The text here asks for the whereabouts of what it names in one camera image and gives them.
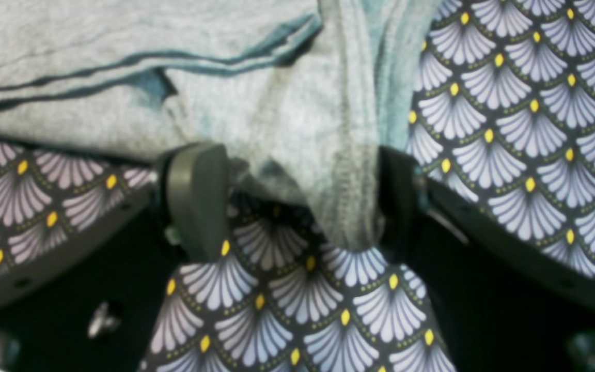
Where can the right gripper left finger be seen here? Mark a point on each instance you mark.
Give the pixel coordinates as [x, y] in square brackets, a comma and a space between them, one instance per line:
[186, 192]

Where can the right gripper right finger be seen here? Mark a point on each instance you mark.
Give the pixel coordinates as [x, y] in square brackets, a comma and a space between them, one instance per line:
[409, 200]

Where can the grey T-shirt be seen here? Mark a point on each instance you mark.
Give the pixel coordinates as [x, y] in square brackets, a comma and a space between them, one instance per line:
[303, 94]

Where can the fan-patterned tablecloth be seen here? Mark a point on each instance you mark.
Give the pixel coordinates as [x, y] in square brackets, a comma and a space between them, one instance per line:
[504, 114]

